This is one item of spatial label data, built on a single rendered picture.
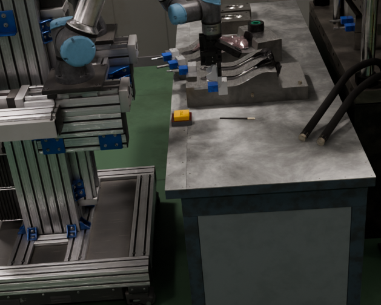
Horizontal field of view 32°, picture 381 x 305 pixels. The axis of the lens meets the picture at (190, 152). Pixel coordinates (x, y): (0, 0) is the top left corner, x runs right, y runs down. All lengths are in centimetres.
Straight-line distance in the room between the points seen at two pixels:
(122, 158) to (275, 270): 184
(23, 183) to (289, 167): 124
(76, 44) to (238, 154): 69
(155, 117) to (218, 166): 224
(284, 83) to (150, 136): 167
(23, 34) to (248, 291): 130
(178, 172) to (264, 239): 39
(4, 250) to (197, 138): 110
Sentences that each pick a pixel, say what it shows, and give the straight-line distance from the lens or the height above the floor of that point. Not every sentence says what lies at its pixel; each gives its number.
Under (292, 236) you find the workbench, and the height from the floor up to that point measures 56.
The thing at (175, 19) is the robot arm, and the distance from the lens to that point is 240.
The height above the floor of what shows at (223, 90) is 92.
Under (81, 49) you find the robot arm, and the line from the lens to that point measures 230.
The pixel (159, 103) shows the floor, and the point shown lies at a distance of 469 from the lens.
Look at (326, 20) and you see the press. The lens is 373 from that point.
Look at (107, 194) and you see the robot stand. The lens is 332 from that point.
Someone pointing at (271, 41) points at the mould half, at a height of 91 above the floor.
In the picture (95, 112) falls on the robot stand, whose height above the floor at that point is 91.
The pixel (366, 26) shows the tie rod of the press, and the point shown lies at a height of 105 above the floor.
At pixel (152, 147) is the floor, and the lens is 412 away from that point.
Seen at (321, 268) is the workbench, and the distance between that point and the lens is 246.
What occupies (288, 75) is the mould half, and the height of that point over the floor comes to 86.
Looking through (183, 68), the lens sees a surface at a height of 90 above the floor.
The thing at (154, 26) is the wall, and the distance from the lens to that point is 526.
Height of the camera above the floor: 198
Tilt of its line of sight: 29 degrees down
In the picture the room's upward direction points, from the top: 5 degrees counter-clockwise
